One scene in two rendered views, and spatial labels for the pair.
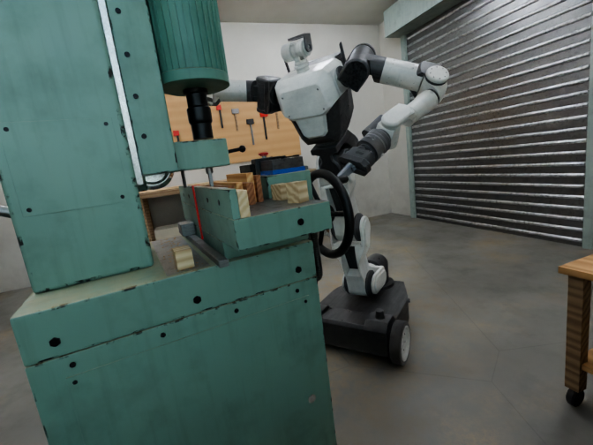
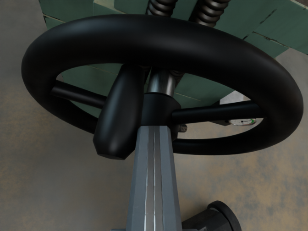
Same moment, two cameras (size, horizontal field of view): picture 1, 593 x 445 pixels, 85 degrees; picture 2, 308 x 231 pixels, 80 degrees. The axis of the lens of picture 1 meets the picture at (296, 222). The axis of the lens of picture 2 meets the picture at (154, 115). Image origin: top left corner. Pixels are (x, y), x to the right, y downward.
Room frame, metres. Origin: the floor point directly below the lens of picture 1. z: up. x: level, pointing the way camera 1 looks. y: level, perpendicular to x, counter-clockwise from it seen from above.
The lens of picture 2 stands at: (1.01, -0.19, 1.02)
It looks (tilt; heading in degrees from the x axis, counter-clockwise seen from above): 65 degrees down; 85
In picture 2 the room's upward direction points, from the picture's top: 44 degrees clockwise
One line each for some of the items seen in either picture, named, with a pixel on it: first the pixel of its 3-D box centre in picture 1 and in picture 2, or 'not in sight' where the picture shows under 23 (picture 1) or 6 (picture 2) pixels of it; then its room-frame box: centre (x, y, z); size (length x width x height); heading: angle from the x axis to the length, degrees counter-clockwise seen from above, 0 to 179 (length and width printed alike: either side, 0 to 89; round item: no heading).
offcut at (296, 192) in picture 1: (296, 192); not in sight; (0.71, -0.01, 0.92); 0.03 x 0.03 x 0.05; 50
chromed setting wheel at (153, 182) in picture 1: (151, 168); not in sight; (0.93, 0.38, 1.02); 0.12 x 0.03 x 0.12; 117
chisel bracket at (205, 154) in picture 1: (198, 158); not in sight; (0.87, 0.23, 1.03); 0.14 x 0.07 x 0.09; 117
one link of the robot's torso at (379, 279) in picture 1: (364, 279); not in sight; (1.75, -0.34, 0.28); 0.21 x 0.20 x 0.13; 147
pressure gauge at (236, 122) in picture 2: not in sight; (239, 116); (1.20, 0.14, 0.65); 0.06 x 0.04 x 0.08; 27
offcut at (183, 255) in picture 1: (183, 257); not in sight; (0.67, 0.25, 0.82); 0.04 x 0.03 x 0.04; 27
